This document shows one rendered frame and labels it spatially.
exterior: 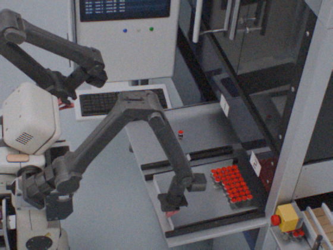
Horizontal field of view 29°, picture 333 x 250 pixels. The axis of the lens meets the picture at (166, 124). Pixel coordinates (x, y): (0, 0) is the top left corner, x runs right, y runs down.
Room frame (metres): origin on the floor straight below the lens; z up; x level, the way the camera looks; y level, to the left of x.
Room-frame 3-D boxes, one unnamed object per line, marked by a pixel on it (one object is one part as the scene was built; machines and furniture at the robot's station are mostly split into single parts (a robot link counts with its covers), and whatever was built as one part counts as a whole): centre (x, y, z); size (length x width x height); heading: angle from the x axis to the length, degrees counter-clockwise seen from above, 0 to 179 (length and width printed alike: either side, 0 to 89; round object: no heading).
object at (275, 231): (1.44, -0.51, 0.87); 0.14 x 0.13 x 0.02; 110
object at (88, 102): (2.17, 0.21, 0.82); 0.40 x 0.14 x 0.02; 104
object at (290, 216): (1.43, -0.47, 1.00); 0.08 x 0.07 x 0.07; 110
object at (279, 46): (1.74, -0.34, 1.51); 0.43 x 0.01 x 0.59; 20
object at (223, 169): (1.63, -0.27, 0.90); 0.18 x 0.02 x 0.05; 21
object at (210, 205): (1.59, -0.17, 0.90); 0.34 x 0.26 x 0.04; 111
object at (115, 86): (2.23, 0.22, 0.79); 0.45 x 0.28 x 0.03; 104
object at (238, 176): (1.65, -0.32, 0.90); 0.18 x 0.02 x 0.05; 21
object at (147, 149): (1.76, -0.15, 0.87); 0.70 x 0.48 x 0.02; 20
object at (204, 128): (1.95, -0.15, 0.90); 0.34 x 0.26 x 0.04; 110
